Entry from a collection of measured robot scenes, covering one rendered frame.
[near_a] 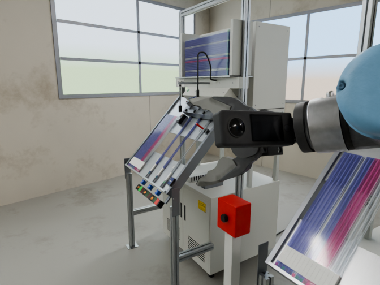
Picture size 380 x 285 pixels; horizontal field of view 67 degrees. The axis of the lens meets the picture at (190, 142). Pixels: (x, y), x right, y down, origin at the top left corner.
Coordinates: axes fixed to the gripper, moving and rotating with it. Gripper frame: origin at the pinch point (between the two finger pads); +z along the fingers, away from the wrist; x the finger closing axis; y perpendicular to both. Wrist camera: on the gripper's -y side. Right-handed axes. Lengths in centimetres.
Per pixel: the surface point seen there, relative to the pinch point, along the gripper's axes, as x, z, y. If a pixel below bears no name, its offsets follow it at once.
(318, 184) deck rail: -15, -1, 76
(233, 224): -34, 40, 79
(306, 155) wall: -4, 94, 390
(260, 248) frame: -37, 18, 60
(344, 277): -41, -10, 56
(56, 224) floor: -51, 250, 97
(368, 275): -39, -16, 56
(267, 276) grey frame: -48, 17, 62
